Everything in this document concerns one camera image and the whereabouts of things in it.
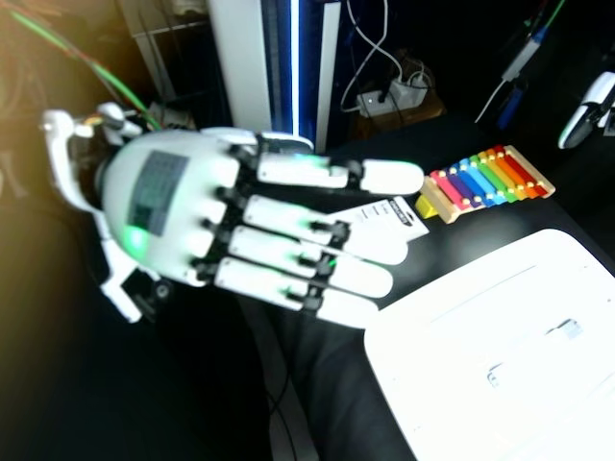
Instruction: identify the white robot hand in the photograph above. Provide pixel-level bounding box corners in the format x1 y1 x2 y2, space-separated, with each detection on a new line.
556 70 615 150
98 125 428 332

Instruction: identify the rainbow wooden hand piano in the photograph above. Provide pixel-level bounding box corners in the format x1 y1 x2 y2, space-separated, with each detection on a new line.
420 143 556 226

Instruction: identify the clear plastic Deli package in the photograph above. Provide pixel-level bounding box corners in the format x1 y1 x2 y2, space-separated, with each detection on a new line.
331 195 431 239

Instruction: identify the white plastic tray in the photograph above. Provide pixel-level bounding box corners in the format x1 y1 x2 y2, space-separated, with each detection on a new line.
363 228 615 461

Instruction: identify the white column with blue light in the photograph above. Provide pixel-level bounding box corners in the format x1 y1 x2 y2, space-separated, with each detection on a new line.
207 0 343 151

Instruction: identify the wooden board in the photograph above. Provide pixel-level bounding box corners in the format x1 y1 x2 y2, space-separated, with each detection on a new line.
353 90 446 140

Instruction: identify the yellow cube block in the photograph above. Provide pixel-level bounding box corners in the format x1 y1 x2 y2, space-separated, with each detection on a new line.
415 194 441 221

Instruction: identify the white power strip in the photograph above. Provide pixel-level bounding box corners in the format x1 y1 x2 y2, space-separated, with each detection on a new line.
356 76 430 120

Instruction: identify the black table cloth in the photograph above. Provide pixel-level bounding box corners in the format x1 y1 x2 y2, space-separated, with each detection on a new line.
234 112 615 461

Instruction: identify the cable connector plug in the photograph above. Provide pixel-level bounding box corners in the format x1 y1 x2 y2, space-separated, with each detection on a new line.
502 36 543 82

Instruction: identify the green cable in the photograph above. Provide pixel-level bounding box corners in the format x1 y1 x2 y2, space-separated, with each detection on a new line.
9 9 162 131

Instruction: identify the white metal shelf frame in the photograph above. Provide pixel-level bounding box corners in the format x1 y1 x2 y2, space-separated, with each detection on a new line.
119 0 212 111

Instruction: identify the white cable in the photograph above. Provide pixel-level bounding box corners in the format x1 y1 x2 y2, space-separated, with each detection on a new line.
338 0 429 114

